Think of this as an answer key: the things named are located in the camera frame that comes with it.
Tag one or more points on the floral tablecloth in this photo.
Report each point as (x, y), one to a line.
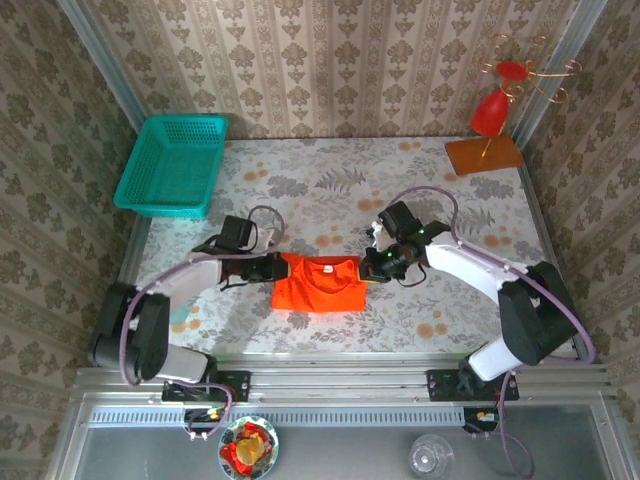
(325, 175)

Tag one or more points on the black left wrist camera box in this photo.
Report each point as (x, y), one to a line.
(236, 231)

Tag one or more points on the patterned bowl with snacks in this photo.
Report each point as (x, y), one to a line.
(248, 447)

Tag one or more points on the clear glass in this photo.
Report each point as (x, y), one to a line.
(431, 456)

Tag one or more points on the aluminium frame post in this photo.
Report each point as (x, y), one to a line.
(560, 70)
(105, 70)

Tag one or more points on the orange t-shirt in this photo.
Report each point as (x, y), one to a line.
(320, 295)

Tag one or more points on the teal plastic basket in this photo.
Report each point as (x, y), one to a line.
(170, 165)

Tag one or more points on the aluminium rail frame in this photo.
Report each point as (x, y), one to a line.
(340, 380)

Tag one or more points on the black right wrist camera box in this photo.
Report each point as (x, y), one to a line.
(397, 217)

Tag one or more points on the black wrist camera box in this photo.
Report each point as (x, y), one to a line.
(397, 217)
(236, 231)

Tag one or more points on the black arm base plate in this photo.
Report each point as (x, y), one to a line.
(235, 385)
(442, 385)

